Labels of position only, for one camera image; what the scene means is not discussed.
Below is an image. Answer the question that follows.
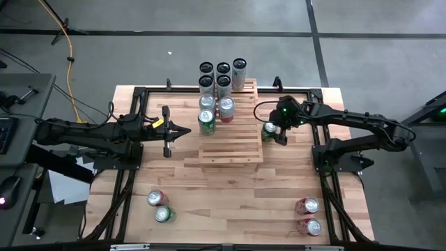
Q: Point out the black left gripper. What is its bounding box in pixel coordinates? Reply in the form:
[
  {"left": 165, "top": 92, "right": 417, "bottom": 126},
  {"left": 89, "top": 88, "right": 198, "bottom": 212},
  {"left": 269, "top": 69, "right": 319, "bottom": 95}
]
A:
[{"left": 139, "top": 105, "right": 192, "bottom": 158}]

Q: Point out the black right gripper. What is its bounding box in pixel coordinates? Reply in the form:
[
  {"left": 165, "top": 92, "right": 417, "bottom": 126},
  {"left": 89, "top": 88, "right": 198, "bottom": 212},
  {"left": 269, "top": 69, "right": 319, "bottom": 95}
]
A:
[{"left": 268, "top": 96, "right": 307, "bottom": 146}]

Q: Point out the green soda can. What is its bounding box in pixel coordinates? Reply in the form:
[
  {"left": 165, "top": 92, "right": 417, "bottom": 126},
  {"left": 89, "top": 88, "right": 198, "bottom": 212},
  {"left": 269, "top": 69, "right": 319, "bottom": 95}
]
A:
[
  {"left": 197, "top": 108, "right": 217, "bottom": 137},
  {"left": 261, "top": 121, "right": 279, "bottom": 143},
  {"left": 153, "top": 205, "right": 177, "bottom": 224}
]

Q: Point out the pink and silver can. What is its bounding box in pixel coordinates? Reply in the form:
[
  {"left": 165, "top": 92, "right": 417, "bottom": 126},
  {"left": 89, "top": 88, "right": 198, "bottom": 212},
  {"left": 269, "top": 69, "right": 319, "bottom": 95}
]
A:
[
  {"left": 217, "top": 96, "right": 236, "bottom": 123},
  {"left": 198, "top": 93, "right": 217, "bottom": 112}
]

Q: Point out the wooden slatted shelf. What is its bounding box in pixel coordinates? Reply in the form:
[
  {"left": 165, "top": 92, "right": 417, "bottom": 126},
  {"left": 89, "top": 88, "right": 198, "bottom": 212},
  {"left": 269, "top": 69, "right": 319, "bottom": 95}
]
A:
[{"left": 197, "top": 77, "right": 265, "bottom": 174}]

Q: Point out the red soda can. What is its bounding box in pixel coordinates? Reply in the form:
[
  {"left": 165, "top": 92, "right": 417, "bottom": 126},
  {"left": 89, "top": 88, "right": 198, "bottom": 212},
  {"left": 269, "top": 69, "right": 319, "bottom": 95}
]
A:
[
  {"left": 146, "top": 189, "right": 170, "bottom": 208},
  {"left": 298, "top": 218, "right": 323, "bottom": 237},
  {"left": 294, "top": 197, "right": 321, "bottom": 215}
]

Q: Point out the white paper sheet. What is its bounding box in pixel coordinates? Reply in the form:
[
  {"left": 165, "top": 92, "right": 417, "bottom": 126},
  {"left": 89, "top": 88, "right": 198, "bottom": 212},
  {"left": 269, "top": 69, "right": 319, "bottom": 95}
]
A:
[{"left": 47, "top": 156, "right": 95, "bottom": 205}]

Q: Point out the black metal beam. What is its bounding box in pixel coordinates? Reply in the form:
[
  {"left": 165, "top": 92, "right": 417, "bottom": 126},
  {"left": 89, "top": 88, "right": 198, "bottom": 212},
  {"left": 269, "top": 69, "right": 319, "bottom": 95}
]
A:
[{"left": 26, "top": 143, "right": 95, "bottom": 185}]

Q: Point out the grey side table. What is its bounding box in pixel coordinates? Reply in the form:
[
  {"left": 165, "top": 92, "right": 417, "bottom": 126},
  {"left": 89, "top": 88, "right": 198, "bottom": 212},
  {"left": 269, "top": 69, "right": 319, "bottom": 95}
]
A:
[{"left": 383, "top": 90, "right": 446, "bottom": 203}]

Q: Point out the grey desk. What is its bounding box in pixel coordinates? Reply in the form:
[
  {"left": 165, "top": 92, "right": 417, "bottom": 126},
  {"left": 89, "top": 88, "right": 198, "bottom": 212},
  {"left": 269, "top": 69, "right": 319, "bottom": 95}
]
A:
[{"left": 0, "top": 73, "right": 56, "bottom": 247}]

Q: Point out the black tool on desk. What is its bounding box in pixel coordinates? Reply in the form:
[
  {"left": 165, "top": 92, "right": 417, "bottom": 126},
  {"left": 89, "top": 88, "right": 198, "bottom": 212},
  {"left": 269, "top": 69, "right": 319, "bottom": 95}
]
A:
[{"left": 0, "top": 85, "right": 40, "bottom": 109}]

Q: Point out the black tripod stand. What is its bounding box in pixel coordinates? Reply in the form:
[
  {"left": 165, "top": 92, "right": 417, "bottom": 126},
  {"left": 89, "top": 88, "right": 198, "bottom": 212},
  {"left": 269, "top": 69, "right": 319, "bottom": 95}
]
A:
[{"left": 41, "top": 0, "right": 90, "bottom": 45}]

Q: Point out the black keyboard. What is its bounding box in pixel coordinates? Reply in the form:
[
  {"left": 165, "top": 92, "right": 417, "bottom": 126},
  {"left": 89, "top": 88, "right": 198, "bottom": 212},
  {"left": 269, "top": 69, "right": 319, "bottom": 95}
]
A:
[{"left": 0, "top": 116, "right": 19, "bottom": 155}]

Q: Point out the black caster wheel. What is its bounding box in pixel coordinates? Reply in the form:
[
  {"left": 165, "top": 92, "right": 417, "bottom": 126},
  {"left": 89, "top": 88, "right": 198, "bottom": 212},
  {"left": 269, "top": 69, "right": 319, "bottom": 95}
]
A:
[{"left": 29, "top": 226, "right": 46, "bottom": 240}]

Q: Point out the black computer mouse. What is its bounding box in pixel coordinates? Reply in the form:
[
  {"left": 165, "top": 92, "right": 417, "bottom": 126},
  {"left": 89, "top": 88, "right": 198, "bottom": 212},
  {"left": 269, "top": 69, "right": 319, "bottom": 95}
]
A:
[{"left": 0, "top": 176, "right": 22, "bottom": 209}]

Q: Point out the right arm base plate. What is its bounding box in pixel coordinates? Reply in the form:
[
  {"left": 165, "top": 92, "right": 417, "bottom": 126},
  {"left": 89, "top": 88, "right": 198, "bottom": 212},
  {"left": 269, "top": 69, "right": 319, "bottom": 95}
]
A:
[{"left": 312, "top": 144, "right": 376, "bottom": 172}]

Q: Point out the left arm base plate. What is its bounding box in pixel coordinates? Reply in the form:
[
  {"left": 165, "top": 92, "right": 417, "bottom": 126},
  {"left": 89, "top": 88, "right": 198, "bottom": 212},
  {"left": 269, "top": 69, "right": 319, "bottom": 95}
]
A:
[{"left": 93, "top": 144, "right": 144, "bottom": 172}]

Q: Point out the silver metal bracket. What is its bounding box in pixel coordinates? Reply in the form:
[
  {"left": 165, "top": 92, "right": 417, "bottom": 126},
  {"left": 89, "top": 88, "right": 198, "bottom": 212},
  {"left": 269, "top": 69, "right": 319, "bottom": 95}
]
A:
[
  {"left": 110, "top": 243, "right": 151, "bottom": 251},
  {"left": 305, "top": 245, "right": 344, "bottom": 251}
]

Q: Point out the yellow power cable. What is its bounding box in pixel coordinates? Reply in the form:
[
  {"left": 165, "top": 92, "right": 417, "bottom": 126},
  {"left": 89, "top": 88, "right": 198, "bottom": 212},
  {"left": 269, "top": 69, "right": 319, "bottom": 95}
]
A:
[{"left": 37, "top": 0, "right": 88, "bottom": 125}]

